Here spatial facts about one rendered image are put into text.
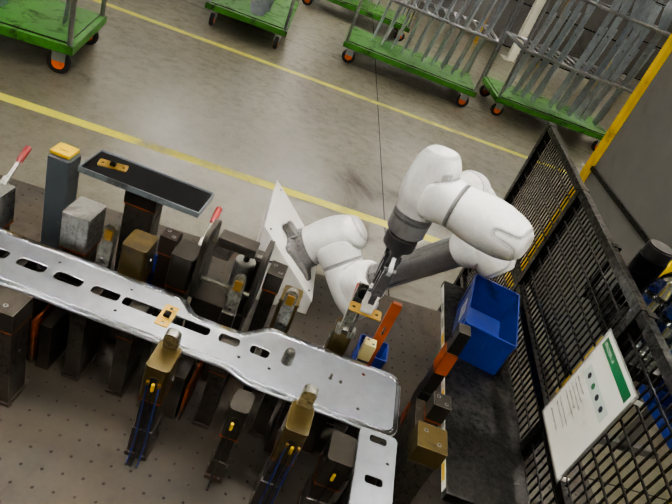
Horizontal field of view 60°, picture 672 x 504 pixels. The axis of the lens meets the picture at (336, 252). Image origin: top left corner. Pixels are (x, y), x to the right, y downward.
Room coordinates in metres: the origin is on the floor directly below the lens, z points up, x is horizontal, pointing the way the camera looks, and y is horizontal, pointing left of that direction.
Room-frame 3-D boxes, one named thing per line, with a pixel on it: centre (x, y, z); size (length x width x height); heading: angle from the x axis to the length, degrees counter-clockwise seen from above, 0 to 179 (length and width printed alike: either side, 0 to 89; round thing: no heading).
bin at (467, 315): (1.57, -0.53, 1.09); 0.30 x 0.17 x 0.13; 174
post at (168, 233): (1.33, 0.45, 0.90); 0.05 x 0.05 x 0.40; 4
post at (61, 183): (1.43, 0.85, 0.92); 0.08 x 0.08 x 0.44; 4
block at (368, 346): (1.28, -0.19, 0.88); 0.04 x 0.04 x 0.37; 4
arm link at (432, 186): (1.15, -0.14, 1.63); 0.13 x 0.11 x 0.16; 71
